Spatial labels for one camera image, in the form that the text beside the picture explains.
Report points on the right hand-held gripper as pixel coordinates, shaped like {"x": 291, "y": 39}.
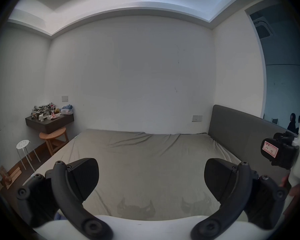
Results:
{"x": 285, "y": 151}

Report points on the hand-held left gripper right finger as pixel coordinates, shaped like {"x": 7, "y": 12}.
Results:
{"x": 236, "y": 196}

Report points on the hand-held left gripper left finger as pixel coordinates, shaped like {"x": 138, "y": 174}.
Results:
{"x": 65, "y": 196}

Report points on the person's right hand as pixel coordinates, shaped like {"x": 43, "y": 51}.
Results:
{"x": 295, "y": 192}

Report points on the grey padded headboard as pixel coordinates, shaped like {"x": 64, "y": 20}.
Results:
{"x": 240, "y": 134}

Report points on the wooden rack on floor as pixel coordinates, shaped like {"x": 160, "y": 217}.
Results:
{"x": 11, "y": 175}

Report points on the round wooden stool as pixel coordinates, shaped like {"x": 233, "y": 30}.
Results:
{"x": 52, "y": 136}

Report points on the white metal stool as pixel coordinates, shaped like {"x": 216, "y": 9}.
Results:
{"x": 23, "y": 144}

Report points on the bed with beige sheet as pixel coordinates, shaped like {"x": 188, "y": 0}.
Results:
{"x": 150, "y": 169}

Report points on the dark wall shelf with clutter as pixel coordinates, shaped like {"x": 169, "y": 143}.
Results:
{"x": 51, "y": 122}

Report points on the grey wall socket plate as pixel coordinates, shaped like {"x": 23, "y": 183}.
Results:
{"x": 197, "y": 118}
{"x": 65, "y": 98}

